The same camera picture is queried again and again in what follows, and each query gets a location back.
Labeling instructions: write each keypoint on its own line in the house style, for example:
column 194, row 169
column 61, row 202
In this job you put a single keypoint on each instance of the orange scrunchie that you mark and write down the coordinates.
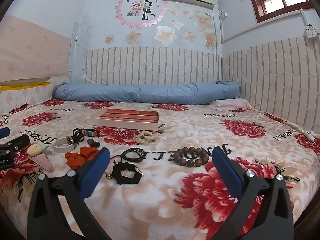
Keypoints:
column 77, row 157

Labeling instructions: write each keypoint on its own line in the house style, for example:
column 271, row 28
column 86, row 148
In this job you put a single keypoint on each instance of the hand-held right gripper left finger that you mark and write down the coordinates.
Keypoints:
column 96, row 166

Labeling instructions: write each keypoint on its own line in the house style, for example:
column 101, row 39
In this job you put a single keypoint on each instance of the white wall socket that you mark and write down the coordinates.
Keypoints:
column 224, row 14

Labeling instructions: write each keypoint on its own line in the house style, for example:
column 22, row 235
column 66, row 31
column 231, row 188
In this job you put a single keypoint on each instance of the black scrunchie with metal charms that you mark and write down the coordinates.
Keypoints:
column 117, row 173

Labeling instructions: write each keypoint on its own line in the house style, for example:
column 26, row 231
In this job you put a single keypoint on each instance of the rolled blue duvet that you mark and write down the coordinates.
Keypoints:
column 140, row 92

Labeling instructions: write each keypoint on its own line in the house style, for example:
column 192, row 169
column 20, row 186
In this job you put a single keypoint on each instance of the red floral blanket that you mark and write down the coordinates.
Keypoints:
column 150, row 205

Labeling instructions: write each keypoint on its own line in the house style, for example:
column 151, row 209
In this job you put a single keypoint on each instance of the yellow flat mat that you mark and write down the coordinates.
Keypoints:
column 22, row 83

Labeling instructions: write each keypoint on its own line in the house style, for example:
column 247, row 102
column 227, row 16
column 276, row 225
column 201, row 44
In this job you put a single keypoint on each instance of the white power strip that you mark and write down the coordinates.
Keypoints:
column 310, row 31

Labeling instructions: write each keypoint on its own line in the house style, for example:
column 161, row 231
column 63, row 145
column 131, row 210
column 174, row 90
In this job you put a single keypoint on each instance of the peach flower wall stickers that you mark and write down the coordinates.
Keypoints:
column 165, row 33

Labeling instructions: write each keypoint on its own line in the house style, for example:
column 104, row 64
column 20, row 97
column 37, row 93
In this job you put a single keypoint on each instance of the plush ice cream hair clip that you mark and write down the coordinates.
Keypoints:
column 37, row 151

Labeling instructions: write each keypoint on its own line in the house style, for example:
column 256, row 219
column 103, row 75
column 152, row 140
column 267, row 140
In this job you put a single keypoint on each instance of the small dark brown hair clip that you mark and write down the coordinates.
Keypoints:
column 93, row 143

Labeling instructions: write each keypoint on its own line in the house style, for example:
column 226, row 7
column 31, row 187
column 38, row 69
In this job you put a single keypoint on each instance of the black hair claw clip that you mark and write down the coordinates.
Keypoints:
column 77, row 135

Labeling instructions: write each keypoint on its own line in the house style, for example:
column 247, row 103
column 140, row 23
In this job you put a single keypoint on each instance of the pink heart wall sticker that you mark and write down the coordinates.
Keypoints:
column 140, row 25

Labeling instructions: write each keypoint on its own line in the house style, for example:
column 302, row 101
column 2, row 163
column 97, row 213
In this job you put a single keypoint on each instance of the red framed window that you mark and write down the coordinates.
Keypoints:
column 275, row 2

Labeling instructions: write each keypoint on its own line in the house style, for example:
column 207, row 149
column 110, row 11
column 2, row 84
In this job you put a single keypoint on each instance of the brick print jewelry tray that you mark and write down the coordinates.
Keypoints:
column 125, row 116

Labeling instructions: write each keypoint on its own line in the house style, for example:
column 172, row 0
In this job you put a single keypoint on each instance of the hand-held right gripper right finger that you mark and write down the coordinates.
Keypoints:
column 228, row 171

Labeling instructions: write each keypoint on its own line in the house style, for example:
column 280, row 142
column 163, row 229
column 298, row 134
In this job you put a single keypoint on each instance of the pale floral side cloth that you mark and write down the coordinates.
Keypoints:
column 25, row 97

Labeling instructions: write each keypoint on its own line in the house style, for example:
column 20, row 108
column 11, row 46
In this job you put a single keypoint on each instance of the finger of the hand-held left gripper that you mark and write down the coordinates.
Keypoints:
column 4, row 132
column 17, row 142

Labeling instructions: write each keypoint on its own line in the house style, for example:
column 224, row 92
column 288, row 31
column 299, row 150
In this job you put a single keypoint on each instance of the colourful beaded hair clip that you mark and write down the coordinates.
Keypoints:
column 90, row 133

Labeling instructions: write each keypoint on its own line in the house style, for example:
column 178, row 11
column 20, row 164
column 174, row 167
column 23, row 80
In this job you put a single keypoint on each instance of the clear plastic sheet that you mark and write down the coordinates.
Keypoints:
column 77, row 55

